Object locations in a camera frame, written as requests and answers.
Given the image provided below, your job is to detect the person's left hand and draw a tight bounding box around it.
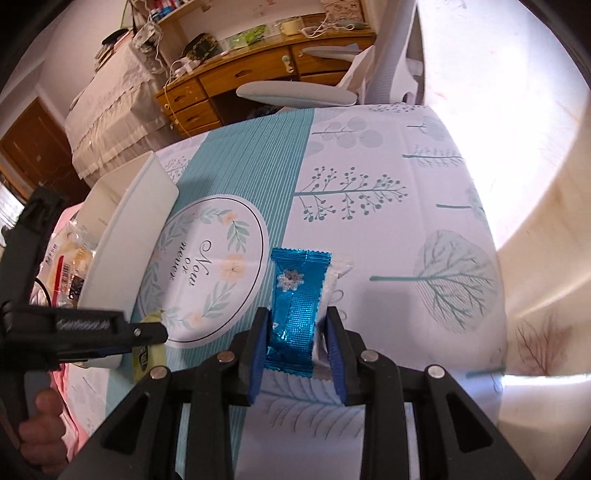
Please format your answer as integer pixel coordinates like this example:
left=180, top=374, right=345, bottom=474
left=17, top=388, right=71, bottom=468

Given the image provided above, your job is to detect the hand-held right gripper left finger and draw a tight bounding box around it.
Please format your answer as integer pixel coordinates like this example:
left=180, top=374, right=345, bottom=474
left=69, top=307, right=271, bottom=480

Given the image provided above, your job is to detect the blue snack packet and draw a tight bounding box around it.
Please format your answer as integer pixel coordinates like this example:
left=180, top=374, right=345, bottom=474
left=264, top=247, right=334, bottom=378

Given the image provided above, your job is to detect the green snack packet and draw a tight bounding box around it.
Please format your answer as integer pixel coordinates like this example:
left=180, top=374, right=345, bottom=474
left=130, top=310, right=168, bottom=384

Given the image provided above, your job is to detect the patterned hanging bag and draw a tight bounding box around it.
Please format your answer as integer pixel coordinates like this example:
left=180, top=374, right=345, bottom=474
left=134, top=25, right=162, bottom=49

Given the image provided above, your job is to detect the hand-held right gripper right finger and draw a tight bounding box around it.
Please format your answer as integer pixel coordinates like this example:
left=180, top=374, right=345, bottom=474
left=323, top=307, right=527, bottom=480

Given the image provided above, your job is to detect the dark patterned pouch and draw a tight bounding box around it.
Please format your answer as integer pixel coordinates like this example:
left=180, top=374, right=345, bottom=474
left=182, top=33, right=221, bottom=60

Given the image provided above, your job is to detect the green picture card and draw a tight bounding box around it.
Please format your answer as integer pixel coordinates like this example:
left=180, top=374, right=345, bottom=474
left=228, top=25, right=269, bottom=49

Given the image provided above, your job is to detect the dark date packet red stripe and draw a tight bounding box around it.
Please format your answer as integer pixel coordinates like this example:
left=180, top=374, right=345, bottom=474
left=46, top=258, right=90, bottom=310

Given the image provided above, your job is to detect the white translucent packet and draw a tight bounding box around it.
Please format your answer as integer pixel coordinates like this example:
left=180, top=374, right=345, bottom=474
left=316, top=261, right=356, bottom=370

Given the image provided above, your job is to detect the white cable bundle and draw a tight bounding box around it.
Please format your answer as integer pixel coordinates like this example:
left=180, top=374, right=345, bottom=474
left=302, top=14, right=365, bottom=38

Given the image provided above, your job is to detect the grey office chair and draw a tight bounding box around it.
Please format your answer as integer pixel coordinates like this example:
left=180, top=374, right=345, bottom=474
left=235, top=0, right=426, bottom=109

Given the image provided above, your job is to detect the beige cracker packet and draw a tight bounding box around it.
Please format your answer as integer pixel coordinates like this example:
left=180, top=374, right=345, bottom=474
left=65, top=224, right=98, bottom=268

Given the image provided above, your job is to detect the printed cardboard box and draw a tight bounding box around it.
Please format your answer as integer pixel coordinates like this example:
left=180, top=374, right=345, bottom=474
left=323, top=0, right=363, bottom=19

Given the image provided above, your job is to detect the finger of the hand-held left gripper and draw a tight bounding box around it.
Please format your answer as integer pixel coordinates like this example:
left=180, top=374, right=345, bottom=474
left=0, top=302, right=169, bottom=370

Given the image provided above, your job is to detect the wooden bookshelf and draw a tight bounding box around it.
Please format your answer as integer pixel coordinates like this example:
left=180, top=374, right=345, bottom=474
left=127, top=0, right=370, bottom=28

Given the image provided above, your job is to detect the wooden desk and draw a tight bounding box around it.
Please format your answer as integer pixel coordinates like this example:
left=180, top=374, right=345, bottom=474
left=154, top=28, right=377, bottom=139

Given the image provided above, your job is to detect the dark wooden door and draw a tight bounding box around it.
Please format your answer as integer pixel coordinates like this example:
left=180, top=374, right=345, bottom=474
left=0, top=99, right=88, bottom=204

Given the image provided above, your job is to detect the white plastic tray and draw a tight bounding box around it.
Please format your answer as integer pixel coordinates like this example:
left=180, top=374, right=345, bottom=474
left=60, top=151, right=181, bottom=370

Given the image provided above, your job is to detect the white lace cover cloth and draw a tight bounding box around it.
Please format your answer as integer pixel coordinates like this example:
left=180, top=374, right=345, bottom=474
left=65, top=44, right=178, bottom=181

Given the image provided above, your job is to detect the printed tablecloth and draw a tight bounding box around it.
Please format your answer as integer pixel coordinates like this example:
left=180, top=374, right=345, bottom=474
left=60, top=104, right=509, bottom=480

